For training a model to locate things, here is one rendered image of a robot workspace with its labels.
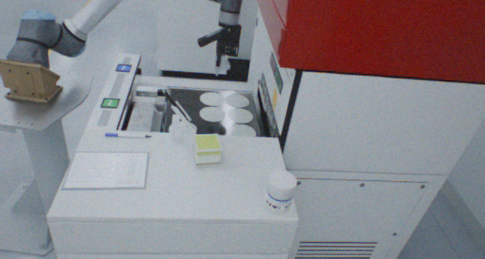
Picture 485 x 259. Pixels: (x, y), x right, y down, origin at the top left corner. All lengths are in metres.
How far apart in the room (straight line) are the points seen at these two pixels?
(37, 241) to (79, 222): 1.22
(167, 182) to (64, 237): 0.28
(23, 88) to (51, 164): 0.39
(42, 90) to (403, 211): 1.54
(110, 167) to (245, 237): 0.42
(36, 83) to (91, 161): 0.60
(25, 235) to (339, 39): 1.82
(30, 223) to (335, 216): 1.57
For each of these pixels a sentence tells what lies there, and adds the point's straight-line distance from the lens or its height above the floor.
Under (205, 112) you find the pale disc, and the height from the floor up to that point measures 0.90.
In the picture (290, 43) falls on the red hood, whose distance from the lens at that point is 1.06.
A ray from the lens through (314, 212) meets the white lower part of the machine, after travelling 1.54.
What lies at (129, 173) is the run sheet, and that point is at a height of 0.97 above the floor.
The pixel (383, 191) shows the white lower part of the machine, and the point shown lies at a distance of 1.55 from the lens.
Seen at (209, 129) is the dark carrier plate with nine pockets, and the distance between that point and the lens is 1.33.
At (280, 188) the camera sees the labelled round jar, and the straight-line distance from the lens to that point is 0.92.
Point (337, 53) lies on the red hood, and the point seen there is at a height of 1.28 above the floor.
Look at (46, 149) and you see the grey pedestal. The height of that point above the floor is 0.58.
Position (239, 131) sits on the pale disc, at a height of 0.90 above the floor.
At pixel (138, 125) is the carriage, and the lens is 1.37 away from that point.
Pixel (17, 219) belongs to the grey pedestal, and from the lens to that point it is 2.34.
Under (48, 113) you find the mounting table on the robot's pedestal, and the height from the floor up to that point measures 0.82.
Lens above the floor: 1.70
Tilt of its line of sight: 35 degrees down
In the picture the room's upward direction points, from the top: 9 degrees clockwise
